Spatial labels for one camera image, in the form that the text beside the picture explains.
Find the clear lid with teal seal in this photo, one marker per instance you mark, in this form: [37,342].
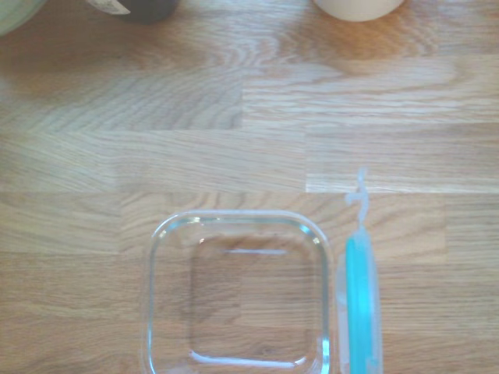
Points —
[358,292]

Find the clear glass food container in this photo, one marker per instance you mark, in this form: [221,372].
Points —
[234,292]

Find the black cup with label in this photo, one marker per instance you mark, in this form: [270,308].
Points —
[152,11]

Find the mint green bowl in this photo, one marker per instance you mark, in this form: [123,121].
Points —
[11,15]

